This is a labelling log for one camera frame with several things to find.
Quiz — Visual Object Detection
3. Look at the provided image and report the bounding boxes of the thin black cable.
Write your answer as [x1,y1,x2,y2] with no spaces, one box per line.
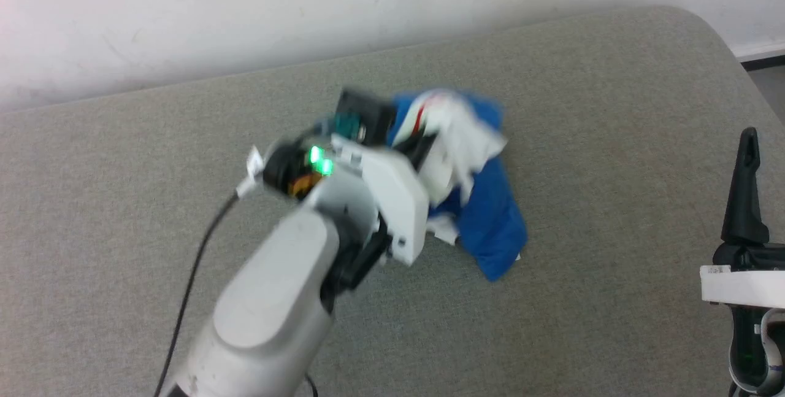
[153,191,243,397]

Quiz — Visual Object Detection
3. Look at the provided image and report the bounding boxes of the teal cable connector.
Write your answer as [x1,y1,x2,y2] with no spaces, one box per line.
[319,112,364,141]

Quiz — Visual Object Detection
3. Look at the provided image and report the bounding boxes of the white wall baseboard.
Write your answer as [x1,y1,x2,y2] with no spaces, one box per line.
[733,40,785,61]

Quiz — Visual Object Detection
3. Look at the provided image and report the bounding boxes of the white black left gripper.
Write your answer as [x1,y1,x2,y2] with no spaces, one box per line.
[330,133,441,264]

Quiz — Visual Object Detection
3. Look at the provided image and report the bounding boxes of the blue white red-striped garment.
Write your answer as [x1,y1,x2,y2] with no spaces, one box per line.
[386,87,528,282]

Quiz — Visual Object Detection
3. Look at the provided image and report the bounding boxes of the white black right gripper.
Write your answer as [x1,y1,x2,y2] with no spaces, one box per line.
[699,127,785,312]

